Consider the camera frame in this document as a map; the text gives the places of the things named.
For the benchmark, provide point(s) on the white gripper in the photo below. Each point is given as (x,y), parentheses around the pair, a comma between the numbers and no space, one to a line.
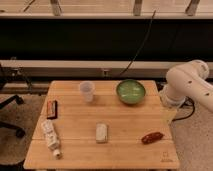
(172,99)

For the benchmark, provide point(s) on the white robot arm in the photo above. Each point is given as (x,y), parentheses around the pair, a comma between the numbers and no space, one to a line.
(187,80)

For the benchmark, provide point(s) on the green bowl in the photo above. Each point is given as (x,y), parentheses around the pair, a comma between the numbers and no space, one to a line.
(130,91)

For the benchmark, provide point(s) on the clear plastic cup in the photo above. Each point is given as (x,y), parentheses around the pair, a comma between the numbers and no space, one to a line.
(87,90)

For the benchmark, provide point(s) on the white lying bottle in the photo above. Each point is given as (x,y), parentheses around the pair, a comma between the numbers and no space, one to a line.
(51,138)

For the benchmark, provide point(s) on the black office chair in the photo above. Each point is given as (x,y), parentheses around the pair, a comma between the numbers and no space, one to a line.
(8,117)

